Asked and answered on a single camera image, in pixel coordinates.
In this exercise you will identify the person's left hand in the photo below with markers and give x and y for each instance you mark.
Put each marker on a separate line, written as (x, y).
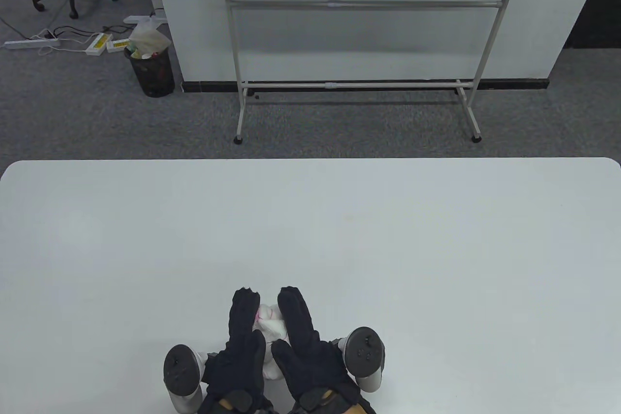
(240, 360)

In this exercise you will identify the person's right hand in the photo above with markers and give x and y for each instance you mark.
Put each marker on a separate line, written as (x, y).
(310, 365)

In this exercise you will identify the white pink-edged dish cloth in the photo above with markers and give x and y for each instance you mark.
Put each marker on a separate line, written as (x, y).
(271, 324)

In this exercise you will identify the person's left forearm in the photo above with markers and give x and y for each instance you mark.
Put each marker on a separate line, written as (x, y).
(227, 405)

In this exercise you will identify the person's right forearm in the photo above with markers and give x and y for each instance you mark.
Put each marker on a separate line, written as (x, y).
(347, 406)

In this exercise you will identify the white handheld controller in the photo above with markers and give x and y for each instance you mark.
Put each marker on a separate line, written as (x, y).
(182, 370)
(364, 351)

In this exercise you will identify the black mesh trash bin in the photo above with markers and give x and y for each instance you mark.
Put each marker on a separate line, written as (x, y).
(153, 74)

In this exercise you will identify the translucent plastic trash bag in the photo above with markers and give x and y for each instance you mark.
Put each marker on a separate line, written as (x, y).
(148, 38)

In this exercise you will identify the yellow white adapter box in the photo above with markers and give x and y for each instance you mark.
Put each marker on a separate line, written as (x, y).
(98, 43)
(118, 45)

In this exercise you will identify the white power strip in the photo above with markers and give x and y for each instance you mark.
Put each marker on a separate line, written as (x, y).
(29, 42)

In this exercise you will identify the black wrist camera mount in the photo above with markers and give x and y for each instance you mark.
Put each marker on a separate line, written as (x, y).
(310, 399)
(245, 402)

